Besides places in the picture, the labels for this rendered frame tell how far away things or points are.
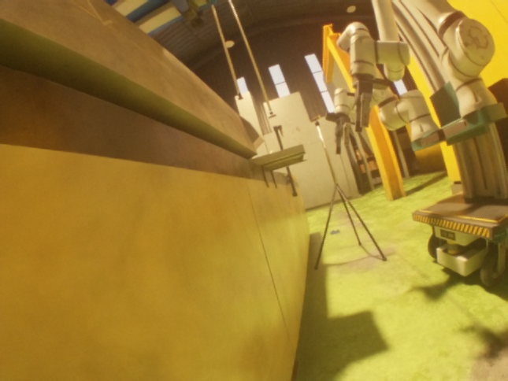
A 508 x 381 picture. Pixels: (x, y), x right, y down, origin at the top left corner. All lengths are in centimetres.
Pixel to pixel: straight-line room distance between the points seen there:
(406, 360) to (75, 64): 99
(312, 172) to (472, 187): 541
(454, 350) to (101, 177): 93
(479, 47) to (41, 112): 96
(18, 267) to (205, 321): 23
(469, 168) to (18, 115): 151
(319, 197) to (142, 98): 615
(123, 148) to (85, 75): 11
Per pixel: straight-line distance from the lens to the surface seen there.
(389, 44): 83
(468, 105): 99
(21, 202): 18
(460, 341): 90
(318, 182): 635
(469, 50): 85
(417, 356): 85
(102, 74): 29
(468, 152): 140
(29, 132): 20
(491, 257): 106
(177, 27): 1134
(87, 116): 23
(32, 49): 26
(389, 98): 146
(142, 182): 25
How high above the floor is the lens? 62
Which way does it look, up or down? 4 degrees up
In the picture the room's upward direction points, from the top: 15 degrees counter-clockwise
